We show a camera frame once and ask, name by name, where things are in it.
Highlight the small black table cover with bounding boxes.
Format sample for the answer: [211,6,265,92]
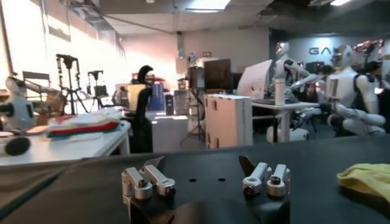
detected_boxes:
[0,158,80,211]

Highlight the black office chair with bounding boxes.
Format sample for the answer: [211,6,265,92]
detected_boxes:
[129,65,155,154]

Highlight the white insulated bottle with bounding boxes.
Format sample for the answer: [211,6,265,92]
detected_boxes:
[274,78,286,107]

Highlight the tall white cardboard box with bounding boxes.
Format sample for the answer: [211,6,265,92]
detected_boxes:
[204,93,254,150]

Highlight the small white standing desk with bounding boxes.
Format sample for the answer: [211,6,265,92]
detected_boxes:
[252,99,321,143]

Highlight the short black tripod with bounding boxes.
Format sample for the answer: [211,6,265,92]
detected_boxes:
[87,69,109,110]

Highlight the white humanoid robot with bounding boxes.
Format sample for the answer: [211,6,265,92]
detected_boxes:
[319,44,388,137]
[0,75,66,131]

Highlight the stack of folded clothes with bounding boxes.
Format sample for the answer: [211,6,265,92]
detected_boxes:
[46,108,123,138]

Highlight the tall black tripod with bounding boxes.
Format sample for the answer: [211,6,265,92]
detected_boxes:
[55,54,89,116]

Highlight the black monitor on stand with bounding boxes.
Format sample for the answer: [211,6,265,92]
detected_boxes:
[203,58,233,92]

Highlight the yellow-green t-shirt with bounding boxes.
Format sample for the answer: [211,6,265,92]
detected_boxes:
[336,163,390,203]

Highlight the white humanoid robot left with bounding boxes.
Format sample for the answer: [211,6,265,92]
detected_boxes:
[0,75,66,131]

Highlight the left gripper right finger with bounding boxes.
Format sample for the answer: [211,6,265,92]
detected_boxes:
[238,155,291,198]

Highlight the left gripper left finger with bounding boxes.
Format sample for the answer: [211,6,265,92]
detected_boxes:
[121,155,177,200]

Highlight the long white desk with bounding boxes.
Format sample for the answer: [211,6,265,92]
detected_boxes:
[0,120,132,167]

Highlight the white curved board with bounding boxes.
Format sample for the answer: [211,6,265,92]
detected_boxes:
[236,59,274,100]

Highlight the white humanoid robot right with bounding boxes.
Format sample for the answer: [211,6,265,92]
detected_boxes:
[319,44,388,137]

